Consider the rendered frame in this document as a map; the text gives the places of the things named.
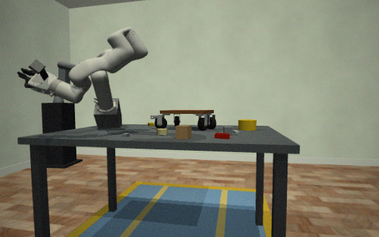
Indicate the tan cardboard box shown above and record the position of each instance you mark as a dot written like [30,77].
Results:
[183,132]

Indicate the red toy brick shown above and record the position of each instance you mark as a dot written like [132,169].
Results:
[222,135]

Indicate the yellow cylinder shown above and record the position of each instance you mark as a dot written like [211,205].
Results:
[247,124]

